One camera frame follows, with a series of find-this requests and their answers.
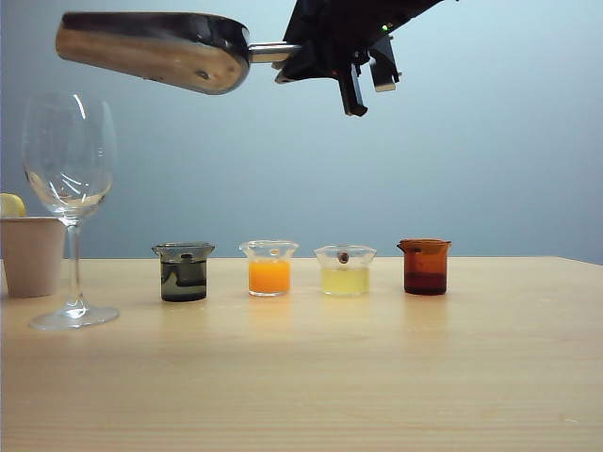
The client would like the stainless steel ice scoop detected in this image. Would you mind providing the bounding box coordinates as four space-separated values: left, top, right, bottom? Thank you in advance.
55 11 302 96

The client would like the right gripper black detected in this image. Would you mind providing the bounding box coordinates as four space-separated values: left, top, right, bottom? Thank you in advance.
274 0 444 86

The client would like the amber glass beaker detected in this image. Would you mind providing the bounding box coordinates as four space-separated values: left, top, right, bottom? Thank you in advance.
396 238 452 297

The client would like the clear beaker pale yellow liquid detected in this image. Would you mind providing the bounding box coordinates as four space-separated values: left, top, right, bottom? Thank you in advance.
314 244 378 298

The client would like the clear beaker orange juice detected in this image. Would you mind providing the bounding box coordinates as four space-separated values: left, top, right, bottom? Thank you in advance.
238 240 301 299

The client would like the yellow lemon slice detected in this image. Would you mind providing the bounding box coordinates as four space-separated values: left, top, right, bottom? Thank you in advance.
0 193 27 220

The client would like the clear wine glass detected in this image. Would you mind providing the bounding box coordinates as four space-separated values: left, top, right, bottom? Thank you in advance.
21 92 122 331

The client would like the smoked grey glass beaker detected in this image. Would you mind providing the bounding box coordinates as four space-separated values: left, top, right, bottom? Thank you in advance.
151 242 217 303

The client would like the beige paper cup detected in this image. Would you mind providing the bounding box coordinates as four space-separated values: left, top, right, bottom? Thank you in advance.
0 217 67 299

